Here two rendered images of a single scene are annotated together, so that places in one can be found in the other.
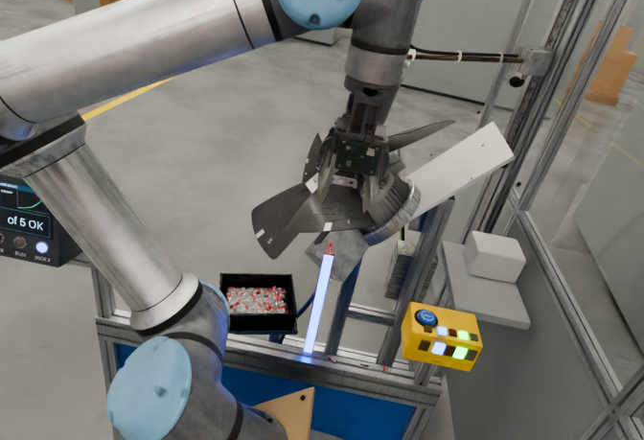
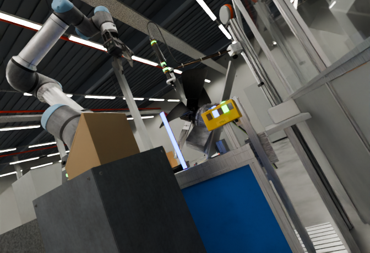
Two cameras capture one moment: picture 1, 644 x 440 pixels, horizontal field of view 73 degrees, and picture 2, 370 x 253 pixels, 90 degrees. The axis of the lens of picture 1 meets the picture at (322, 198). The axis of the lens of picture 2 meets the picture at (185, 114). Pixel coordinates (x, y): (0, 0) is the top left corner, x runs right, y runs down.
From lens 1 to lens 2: 0.98 m
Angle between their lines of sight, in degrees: 45
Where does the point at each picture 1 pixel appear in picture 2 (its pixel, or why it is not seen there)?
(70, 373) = not seen: outside the picture
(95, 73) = (32, 42)
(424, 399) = (246, 155)
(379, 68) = (103, 26)
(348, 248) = (200, 134)
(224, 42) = (50, 24)
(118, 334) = not seen: hidden behind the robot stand
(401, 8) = (101, 14)
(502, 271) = (288, 111)
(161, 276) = (75, 107)
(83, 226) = (53, 100)
